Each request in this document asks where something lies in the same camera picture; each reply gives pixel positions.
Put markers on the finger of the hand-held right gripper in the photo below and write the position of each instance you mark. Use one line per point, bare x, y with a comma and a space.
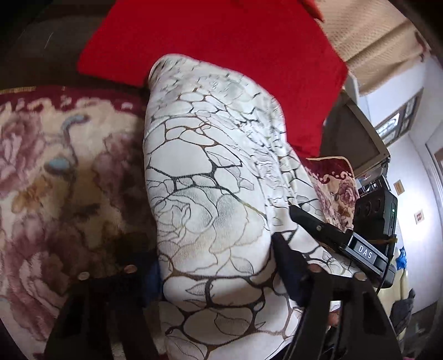
318, 226

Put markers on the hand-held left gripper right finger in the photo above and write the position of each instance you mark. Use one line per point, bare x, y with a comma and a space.
292, 273

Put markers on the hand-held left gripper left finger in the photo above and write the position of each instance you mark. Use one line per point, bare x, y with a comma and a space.
103, 311

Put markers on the white black-patterned coat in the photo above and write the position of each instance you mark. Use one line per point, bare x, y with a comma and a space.
214, 194

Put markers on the blue cloth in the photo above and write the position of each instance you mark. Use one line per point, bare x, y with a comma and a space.
403, 259

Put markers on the dark hanging garment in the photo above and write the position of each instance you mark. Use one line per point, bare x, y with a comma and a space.
403, 315

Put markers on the red floral sofa blanket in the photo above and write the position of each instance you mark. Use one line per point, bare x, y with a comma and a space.
69, 180

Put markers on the beige dotted curtain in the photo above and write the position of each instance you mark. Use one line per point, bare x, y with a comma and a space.
373, 38

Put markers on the red throw blanket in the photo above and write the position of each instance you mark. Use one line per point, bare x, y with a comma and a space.
225, 41

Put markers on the dark brown leather sofa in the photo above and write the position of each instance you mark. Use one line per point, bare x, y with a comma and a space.
41, 45

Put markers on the pale metal frame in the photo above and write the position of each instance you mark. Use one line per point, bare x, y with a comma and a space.
363, 128

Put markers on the wooden window frame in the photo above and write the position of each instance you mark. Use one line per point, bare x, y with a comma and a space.
401, 117

